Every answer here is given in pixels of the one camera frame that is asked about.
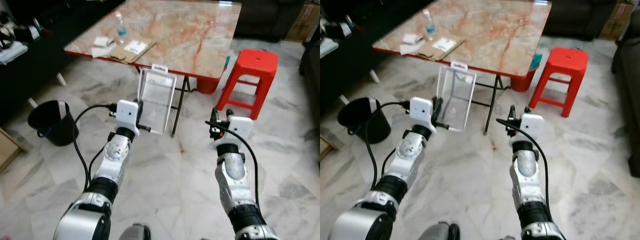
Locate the clear plastic water bottle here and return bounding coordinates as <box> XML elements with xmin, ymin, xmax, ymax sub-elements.
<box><xmin>422</xmin><ymin>9</ymin><xmax>437</xmax><ymax>42</ymax></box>
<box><xmin>115</xmin><ymin>12</ymin><xmax>128</xmax><ymax>44</ymax></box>

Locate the black plastic rubbish bin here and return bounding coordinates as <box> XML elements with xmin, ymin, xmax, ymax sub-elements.
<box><xmin>27</xmin><ymin>100</ymin><xmax>80</xmax><ymax>147</ymax></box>
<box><xmin>337</xmin><ymin>97</ymin><xmax>392</xmax><ymax>145</ymax></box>

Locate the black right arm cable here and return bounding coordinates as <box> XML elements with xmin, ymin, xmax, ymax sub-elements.
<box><xmin>205</xmin><ymin>120</ymin><xmax>260</xmax><ymax>208</ymax></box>
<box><xmin>496</xmin><ymin>118</ymin><xmax>550</xmax><ymax>208</ymax></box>

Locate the brown wooden box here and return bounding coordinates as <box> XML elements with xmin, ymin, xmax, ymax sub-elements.
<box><xmin>320</xmin><ymin>136</ymin><xmax>335</xmax><ymax>161</ymax></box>
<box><xmin>0</xmin><ymin>127</ymin><xmax>26</xmax><ymax>173</ymax></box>

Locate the red plastic stool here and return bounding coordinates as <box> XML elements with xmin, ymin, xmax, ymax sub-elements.
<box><xmin>528</xmin><ymin>46</ymin><xmax>589</xmax><ymax>118</ymax></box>
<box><xmin>216</xmin><ymin>48</ymin><xmax>279</xmax><ymax>121</ymax></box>

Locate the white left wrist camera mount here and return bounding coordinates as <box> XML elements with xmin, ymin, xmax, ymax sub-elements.
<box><xmin>410</xmin><ymin>97</ymin><xmax>434</xmax><ymax>132</ymax></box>
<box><xmin>116</xmin><ymin>100</ymin><xmax>140</xmax><ymax>131</ymax></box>

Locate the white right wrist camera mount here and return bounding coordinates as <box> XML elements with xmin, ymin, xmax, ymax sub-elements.
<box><xmin>228</xmin><ymin>116</ymin><xmax>254</xmax><ymax>142</ymax></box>
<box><xmin>520</xmin><ymin>113</ymin><xmax>544</xmax><ymax>140</ymax></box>

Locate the grey robot left leg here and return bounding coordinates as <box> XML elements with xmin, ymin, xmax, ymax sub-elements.
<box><xmin>119</xmin><ymin>223</ymin><xmax>152</xmax><ymax>240</ymax></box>
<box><xmin>417</xmin><ymin>221</ymin><xmax>461</xmax><ymax>240</ymax></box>

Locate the dark grey fabric sofa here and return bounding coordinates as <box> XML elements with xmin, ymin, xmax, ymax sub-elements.
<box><xmin>611</xmin><ymin>7</ymin><xmax>640</xmax><ymax>178</ymax></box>
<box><xmin>299</xmin><ymin>42</ymin><xmax>321</xmax><ymax>78</ymax></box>
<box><xmin>542</xmin><ymin>0</ymin><xmax>621</xmax><ymax>42</ymax></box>
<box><xmin>235</xmin><ymin>0</ymin><xmax>307</xmax><ymax>43</ymax></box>

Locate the brown cardboard box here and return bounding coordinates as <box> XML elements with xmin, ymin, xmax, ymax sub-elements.
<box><xmin>285</xmin><ymin>4</ymin><xmax>321</xmax><ymax>43</ymax></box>
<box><xmin>598</xmin><ymin>2</ymin><xmax>636</xmax><ymax>42</ymax></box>

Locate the brown cardboard envelope with label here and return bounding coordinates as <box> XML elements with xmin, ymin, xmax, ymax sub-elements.
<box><xmin>416</xmin><ymin>36</ymin><xmax>467</xmax><ymax>62</ymax></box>
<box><xmin>109</xmin><ymin>37</ymin><xmax>157</xmax><ymax>65</ymax></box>

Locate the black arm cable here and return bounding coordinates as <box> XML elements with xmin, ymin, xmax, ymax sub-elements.
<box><xmin>364</xmin><ymin>101</ymin><xmax>413</xmax><ymax>191</ymax></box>
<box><xmin>205</xmin><ymin>120</ymin><xmax>260</xmax><ymax>208</ymax></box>
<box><xmin>72</xmin><ymin>102</ymin><xmax>118</xmax><ymax>193</ymax></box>
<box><xmin>496</xmin><ymin>118</ymin><xmax>550</xmax><ymax>208</ymax></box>

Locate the black metal table leg frame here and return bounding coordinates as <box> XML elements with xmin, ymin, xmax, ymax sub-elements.
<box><xmin>472</xmin><ymin>75</ymin><xmax>503</xmax><ymax>135</ymax></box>
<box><xmin>172</xmin><ymin>75</ymin><xmax>193</xmax><ymax>137</ymax></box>

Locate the white paper stack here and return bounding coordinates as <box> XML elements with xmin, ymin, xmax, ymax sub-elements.
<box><xmin>320</xmin><ymin>37</ymin><xmax>341</xmax><ymax>58</ymax></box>
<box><xmin>0</xmin><ymin>41</ymin><xmax>29</xmax><ymax>65</ymax></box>

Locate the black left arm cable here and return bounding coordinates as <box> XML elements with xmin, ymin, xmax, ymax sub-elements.
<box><xmin>364</xmin><ymin>101</ymin><xmax>413</xmax><ymax>191</ymax></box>
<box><xmin>72</xmin><ymin>102</ymin><xmax>118</xmax><ymax>193</ymax></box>

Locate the red round plastic container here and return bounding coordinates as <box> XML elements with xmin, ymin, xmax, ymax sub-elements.
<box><xmin>510</xmin><ymin>70</ymin><xmax>537</xmax><ymax>92</ymax></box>
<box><xmin>196</xmin><ymin>76</ymin><xmax>221</xmax><ymax>95</ymax></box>

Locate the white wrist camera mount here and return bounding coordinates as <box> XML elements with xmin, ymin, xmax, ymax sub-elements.
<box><xmin>520</xmin><ymin>113</ymin><xmax>544</xmax><ymax>140</ymax></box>
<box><xmin>410</xmin><ymin>97</ymin><xmax>434</xmax><ymax>132</ymax></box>
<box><xmin>228</xmin><ymin>116</ymin><xmax>254</xmax><ymax>142</ymax></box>
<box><xmin>116</xmin><ymin>100</ymin><xmax>140</xmax><ymax>131</ymax></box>

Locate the white crumpled paper sheet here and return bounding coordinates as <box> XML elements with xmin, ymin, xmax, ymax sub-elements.
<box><xmin>91</xmin><ymin>45</ymin><xmax>117</xmax><ymax>58</ymax></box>
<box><xmin>399</xmin><ymin>42</ymin><xmax>426</xmax><ymax>56</ymax></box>

